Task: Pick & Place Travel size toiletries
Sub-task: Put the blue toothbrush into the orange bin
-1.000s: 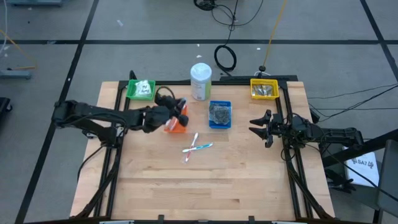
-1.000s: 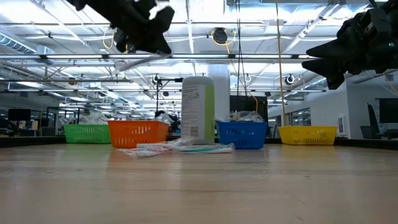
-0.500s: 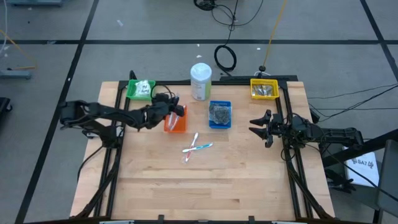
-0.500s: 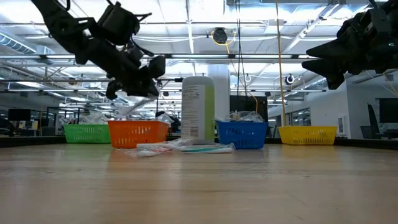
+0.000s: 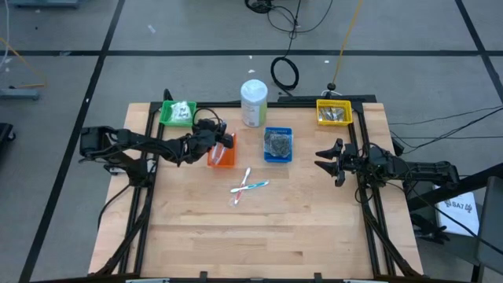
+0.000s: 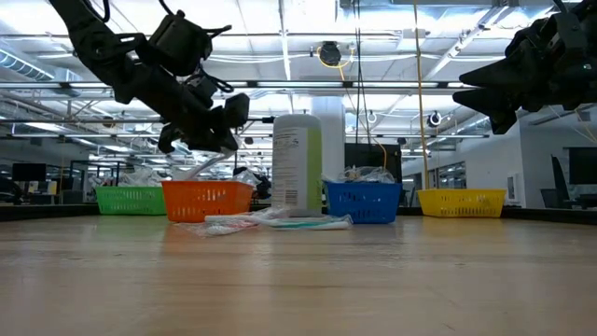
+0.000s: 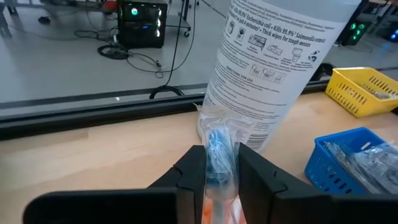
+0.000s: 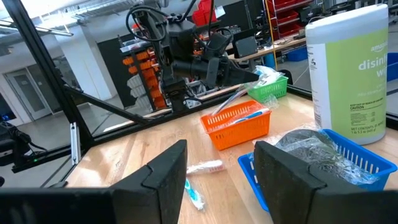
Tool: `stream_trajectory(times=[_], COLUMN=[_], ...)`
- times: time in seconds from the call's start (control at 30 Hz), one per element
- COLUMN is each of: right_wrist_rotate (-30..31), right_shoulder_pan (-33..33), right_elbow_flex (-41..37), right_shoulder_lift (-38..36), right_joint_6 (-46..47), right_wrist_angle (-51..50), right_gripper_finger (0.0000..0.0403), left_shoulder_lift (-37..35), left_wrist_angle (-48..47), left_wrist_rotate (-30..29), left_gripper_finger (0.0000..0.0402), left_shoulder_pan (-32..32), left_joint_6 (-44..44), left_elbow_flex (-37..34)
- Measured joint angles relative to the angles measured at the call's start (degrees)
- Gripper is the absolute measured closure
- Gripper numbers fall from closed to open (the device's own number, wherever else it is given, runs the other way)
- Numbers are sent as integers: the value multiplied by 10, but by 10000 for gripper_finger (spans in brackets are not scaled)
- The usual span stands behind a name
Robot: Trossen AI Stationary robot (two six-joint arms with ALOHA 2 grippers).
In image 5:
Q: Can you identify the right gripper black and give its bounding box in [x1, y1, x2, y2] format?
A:
[314, 138, 361, 189]

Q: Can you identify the black round pad packet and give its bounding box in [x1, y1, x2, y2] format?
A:
[270, 137, 294, 159]
[266, 133, 294, 159]
[263, 130, 286, 153]

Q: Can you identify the orange plastic basket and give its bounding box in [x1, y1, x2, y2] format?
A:
[207, 132, 237, 169]

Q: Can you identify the green plastic basket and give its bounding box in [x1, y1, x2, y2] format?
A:
[159, 100, 197, 128]

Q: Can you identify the white wipes canister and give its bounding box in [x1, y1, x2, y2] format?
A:
[240, 79, 269, 128]

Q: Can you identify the yellow plastic basket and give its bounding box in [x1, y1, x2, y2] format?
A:
[316, 98, 354, 127]

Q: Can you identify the blue plastic basket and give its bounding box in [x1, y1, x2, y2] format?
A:
[263, 127, 294, 164]

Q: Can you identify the blue toothbrush in packet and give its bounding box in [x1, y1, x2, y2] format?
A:
[229, 179, 271, 194]

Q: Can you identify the black stand foot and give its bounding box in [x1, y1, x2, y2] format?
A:
[410, 214, 451, 245]

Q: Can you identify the black stand beam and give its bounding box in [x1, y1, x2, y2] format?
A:
[406, 163, 503, 211]

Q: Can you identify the white printed cardboard box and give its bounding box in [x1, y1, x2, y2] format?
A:
[434, 184, 481, 237]

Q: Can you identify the dark grey chair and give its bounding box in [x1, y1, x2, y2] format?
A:
[475, 175, 503, 276]

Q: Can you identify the black caster base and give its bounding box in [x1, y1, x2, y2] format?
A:
[0, 122, 17, 155]

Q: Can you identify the grey floor plate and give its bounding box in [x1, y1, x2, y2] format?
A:
[9, 0, 79, 9]

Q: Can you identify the black aluminium table frame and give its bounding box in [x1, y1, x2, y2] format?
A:
[94, 88, 424, 283]

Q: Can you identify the small black tripod mount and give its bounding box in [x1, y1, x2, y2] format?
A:
[321, 82, 343, 97]

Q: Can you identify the black coiled floor cable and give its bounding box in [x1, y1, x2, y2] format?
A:
[270, 0, 303, 97]

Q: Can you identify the thin black floor cable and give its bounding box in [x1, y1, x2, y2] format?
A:
[391, 108, 503, 155]
[400, 135, 503, 141]
[387, 105, 503, 127]

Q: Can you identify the yellow floor cable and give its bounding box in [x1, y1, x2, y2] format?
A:
[332, 0, 365, 86]

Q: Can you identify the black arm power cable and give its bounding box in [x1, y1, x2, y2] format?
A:
[97, 182, 133, 231]

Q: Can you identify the thin black looped cable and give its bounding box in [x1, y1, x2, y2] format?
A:
[266, 0, 335, 40]

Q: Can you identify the black cable bundle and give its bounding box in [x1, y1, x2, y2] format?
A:
[244, 0, 276, 15]

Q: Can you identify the orange floor cable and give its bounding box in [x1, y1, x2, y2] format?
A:
[0, 37, 47, 90]

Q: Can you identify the white floor cable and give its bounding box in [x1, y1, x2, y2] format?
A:
[0, 0, 12, 74]

